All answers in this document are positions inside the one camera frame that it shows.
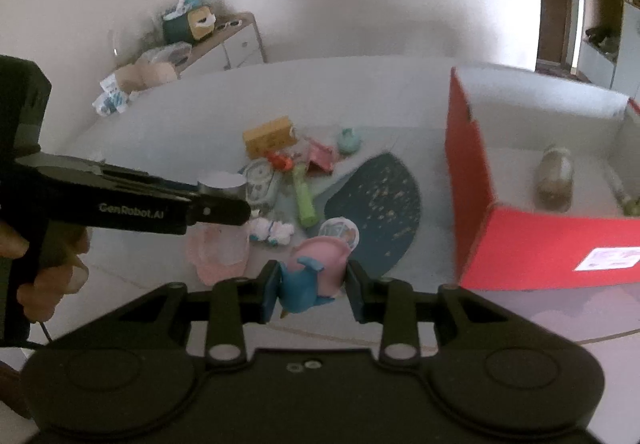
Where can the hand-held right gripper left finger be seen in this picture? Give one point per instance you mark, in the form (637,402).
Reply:
(271,291)

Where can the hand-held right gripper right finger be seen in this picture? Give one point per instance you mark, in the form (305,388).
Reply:
(356,294)

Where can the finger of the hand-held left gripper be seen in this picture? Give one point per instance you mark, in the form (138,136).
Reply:
(220,213)
(165,181)

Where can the grey cup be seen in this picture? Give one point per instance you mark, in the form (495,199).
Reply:
(222,183)

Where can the pink and blue toy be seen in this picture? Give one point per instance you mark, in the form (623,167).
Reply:
(305,284)

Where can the teal egg-shaped pencil sharpener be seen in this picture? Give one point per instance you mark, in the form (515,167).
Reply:
(348,141)

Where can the red cardboard box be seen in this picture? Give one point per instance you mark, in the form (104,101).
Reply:
(525,244)

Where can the person's left hand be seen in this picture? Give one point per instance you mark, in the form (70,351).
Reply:
(55,281)

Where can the pink transparent cup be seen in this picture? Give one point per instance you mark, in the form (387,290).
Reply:
(220,254)

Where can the white toy figure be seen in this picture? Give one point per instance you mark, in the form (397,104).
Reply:
(272,230)

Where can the round printed lid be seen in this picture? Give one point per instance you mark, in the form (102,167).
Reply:
(340,230)

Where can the red toy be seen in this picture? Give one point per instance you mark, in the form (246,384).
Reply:
(280,161)

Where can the green bottle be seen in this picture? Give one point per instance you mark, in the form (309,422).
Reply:
(304,199)

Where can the yellow box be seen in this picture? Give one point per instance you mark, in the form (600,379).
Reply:
(267,136)

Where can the dark blue speckled mat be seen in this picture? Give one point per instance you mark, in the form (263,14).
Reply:
(380,204)

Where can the blue and white packets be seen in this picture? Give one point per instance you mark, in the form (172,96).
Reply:
(112,99)

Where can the beige box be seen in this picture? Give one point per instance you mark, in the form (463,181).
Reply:
(145,76)

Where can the clear plastic bag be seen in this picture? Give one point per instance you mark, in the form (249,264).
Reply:
(165,54)

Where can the clear glass bowl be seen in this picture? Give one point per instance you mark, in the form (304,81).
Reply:
(125,46)

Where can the green tissue box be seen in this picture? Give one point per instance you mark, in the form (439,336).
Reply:
(177,29)

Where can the white wooden cabinet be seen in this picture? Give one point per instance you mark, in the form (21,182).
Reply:
(240,46)

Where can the brown glass jar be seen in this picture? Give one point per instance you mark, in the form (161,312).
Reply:
(555,179)

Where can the clear tube with green cap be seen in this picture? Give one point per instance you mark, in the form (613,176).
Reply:
(631,206)

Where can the open shelf unit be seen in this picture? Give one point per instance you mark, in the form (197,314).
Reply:
(612,59)

